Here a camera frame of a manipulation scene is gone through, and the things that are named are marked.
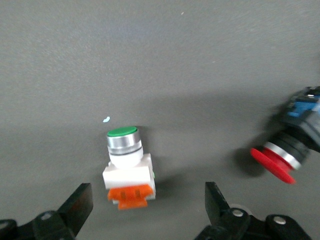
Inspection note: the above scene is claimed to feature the dark grey table mat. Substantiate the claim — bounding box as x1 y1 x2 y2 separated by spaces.
0 0 320 240

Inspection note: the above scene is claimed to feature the green push button white body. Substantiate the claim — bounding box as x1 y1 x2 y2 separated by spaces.
101 126 157 211

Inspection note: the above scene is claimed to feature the red mushroom push button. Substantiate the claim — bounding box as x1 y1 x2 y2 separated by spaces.
249 86 320 185

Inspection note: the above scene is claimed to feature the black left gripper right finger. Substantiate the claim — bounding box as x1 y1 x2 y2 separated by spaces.
193 181 312 240

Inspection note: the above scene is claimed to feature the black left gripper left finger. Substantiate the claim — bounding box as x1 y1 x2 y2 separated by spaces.
0 182 94 240

